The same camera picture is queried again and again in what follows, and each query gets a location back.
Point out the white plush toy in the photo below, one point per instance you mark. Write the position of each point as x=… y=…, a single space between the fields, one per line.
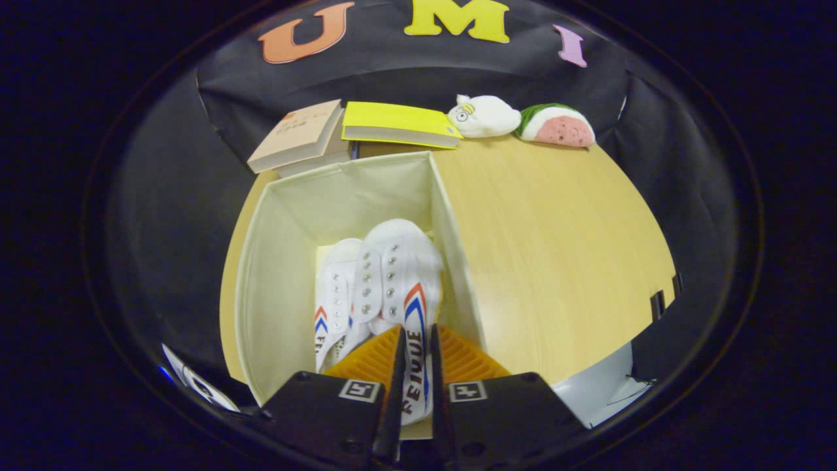
x=487 y=118

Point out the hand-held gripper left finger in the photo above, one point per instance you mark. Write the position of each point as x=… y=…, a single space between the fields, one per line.
x=327 y=418

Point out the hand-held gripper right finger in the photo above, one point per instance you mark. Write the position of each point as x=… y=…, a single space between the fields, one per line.
x=503 y=418

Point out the black clamp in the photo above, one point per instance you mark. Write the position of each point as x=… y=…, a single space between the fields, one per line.
x=677 y=284
x=657 y=306

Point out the yellow book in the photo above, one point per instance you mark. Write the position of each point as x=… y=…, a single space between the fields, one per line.
x=395 y=121

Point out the cream fabric storage box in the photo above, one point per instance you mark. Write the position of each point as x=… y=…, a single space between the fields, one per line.
x=281 y=294

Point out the beige book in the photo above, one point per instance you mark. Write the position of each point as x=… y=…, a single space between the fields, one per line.
x=297 y=134

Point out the grey book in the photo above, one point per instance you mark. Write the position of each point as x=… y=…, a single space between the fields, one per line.
x=327 y=160

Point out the watermelon slice plush toy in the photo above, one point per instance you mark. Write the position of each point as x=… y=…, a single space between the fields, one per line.
x=562 y=127

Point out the white canvas shoe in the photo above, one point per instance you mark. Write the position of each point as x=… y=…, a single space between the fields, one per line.
x=399 y=261
x=333 y=288

